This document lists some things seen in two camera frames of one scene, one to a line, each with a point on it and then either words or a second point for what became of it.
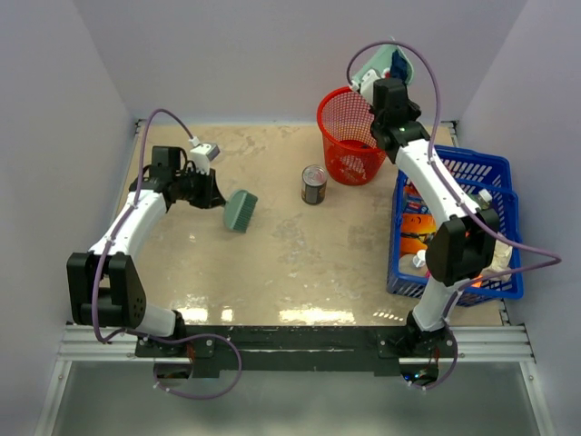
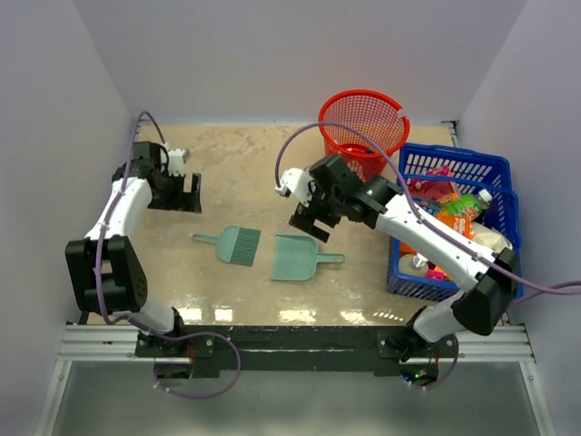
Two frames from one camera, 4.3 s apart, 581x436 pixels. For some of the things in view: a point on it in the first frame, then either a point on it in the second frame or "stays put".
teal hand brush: x=239 y=208 to x=234 y=244
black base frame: x=297 y=351 stays put
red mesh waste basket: x=352 y=153 stays put
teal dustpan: x=381 y=62 to x=296 y=258
